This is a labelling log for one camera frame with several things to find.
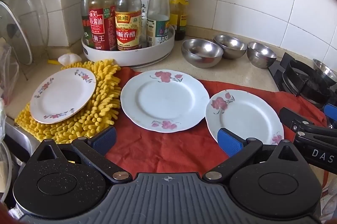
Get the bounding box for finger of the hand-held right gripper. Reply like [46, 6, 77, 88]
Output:
[323, 103, 337, 123]
[279, 107, 316, 133]

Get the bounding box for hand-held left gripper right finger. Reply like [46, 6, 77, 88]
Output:
[202, 128, 299, 184]

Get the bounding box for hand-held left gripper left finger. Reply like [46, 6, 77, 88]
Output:
[32, 126, 133, 186]

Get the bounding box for white plate red flowers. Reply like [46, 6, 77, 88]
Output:
[205, 89, 285, 146]

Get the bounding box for steel bowl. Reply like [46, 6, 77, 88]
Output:
[181, 39, 224, 68]
[247, 41, 277, 68]
[313, 58, 337, 86]
[213, 35, 248, 60]

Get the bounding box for yellow chenille cloth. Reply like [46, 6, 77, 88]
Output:
[14, 59, 122, 145]

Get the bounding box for red cloth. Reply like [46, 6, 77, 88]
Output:
[105, 66, 328, 178]

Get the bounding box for small gold-rimmed floral plate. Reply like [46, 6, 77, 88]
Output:
[29, 68, 97, 125]

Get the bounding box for large white floral plate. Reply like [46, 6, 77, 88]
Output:
[120, 70, 210, 133]

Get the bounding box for white rotating condiment rack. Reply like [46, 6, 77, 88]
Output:
[81, 0, 176, 68]

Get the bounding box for garlic bulb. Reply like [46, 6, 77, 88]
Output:
[58, 53, 81, 66]

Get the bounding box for soy sauce bottle red label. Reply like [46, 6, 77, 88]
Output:
[88, 0, 116, 52]

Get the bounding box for vinegar bottle yellow cap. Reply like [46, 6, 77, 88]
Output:
[115, 0, 143, 52]

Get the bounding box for crumpled clear plastic bag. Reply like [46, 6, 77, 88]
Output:
[0, 42, 20, 107]

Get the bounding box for glass pot lid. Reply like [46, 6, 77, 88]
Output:
[0, 0, 33, 66]

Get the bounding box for clear plastic seasoning bag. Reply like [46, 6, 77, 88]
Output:
[135, 0, 154, 43]

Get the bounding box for clear glass bowl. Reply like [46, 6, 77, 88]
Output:
[5, 0, 50, 61]

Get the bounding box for clear bottle purple neck label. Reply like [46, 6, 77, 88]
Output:
[146, 0, 170, 47]

